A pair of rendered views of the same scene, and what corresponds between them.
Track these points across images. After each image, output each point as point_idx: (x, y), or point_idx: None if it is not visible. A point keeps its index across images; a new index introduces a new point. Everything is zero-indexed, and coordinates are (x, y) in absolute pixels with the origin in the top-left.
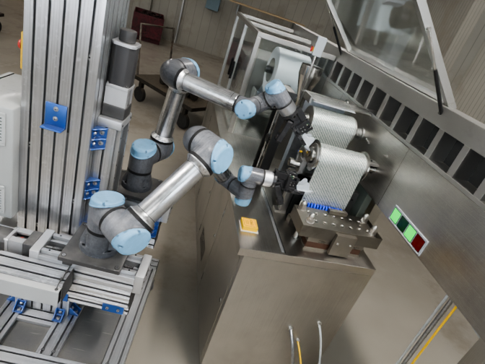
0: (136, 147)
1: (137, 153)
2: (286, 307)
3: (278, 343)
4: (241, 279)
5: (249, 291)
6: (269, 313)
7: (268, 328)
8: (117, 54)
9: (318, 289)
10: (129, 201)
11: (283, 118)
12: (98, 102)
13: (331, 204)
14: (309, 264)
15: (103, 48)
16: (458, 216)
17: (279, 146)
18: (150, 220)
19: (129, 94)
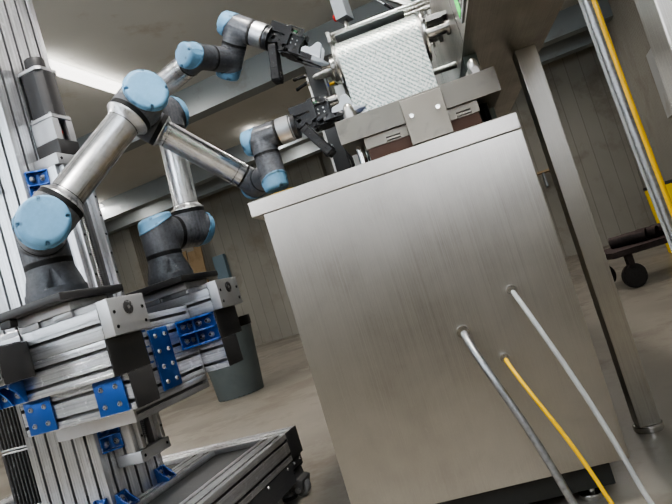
0: (140, 221)
1: (141, 226)
2: (414, 283)
3: (470, 385)
4: (290, 263)
5: (320, 281)
6: (393, 314)
7: (420, 354)
8: (26, 85)
9: (441, 211)
10: (163, 302)
11: (264, 49)
12: (24, 143)
13: None
14: (380, 170)
15: (0, 78)
16: None
17: None
18: (61, 188)
19: (66, 129)
